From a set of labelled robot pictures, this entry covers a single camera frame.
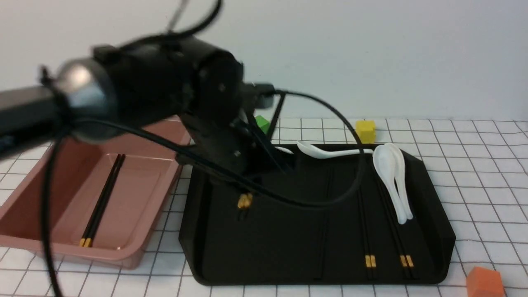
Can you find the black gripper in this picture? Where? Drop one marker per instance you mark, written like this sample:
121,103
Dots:
239,145

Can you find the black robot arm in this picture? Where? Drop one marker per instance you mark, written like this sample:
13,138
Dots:
200,83

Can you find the green cube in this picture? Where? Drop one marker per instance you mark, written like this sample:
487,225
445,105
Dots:
262,123

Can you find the white spoon left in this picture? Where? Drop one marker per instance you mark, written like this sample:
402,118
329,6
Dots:
283,149

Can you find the white spoon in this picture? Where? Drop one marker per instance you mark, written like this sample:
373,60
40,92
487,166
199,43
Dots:
385,166
317,153
283,149
399,177

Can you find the white spoon middle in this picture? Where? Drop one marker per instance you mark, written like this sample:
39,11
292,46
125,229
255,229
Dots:
317,153

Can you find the yellow cube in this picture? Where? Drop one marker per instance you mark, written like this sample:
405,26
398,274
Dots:
366,130

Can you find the white spoon right front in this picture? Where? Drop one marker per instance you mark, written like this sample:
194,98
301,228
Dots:
385,166

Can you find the black serving tray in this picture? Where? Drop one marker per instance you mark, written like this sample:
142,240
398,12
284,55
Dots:
274,244

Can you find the white spoon right back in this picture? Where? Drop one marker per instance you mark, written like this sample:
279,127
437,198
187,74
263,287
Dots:
399,177

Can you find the black chopstick in bin left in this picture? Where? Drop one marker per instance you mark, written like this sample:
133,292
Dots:
101,202

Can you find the black chopstick in bin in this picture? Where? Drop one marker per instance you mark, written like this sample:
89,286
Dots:
101,202
106,202

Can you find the black chopstick in bin right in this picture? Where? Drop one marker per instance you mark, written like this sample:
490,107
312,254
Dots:
106,202

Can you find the orange cube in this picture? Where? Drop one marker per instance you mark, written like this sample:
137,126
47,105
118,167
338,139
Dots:
483,282

